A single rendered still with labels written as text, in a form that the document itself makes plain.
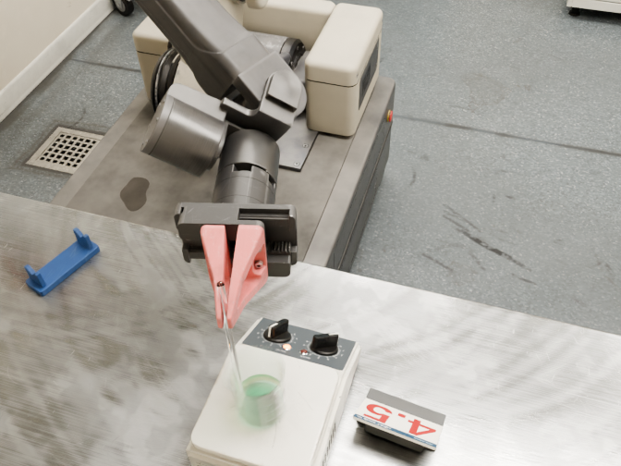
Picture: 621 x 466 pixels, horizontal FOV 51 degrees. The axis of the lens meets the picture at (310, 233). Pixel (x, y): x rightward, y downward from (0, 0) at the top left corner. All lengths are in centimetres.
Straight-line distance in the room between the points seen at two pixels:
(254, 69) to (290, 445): 36
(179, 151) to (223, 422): 26
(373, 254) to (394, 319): 106
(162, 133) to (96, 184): 106
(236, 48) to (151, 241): 38
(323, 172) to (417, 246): 46
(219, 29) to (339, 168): 97
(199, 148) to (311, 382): 26
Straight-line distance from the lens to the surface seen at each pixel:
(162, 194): 157
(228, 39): 66
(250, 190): 57
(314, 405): 67
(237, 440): 65
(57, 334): 88
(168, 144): 59
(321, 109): 163
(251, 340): 74
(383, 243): 191
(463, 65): 266
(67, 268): 93
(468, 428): 77
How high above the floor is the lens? 143
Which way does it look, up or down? 48 degrees down
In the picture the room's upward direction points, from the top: 1 degrees counter-clockwise
